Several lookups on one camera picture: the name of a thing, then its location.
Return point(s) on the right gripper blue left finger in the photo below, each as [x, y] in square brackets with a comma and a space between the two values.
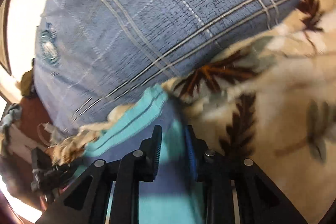
[108, 191]

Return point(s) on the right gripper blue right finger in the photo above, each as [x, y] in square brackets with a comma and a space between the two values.
[237, 192]

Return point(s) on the teal blue striped kids sweater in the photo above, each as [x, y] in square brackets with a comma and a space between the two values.
[174, 196]

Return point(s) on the white phone charger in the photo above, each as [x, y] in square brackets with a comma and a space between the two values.
[49, 127]

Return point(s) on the light blue cloth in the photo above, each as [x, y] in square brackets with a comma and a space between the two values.
[13, 114]

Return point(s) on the olive green garment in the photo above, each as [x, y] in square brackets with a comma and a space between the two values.
[27, 83]

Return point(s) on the beige leaf pattern blanket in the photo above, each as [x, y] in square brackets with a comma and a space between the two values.
[269, 98]

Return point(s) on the blue plaid pillow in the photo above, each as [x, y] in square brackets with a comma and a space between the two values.
[93, 55]

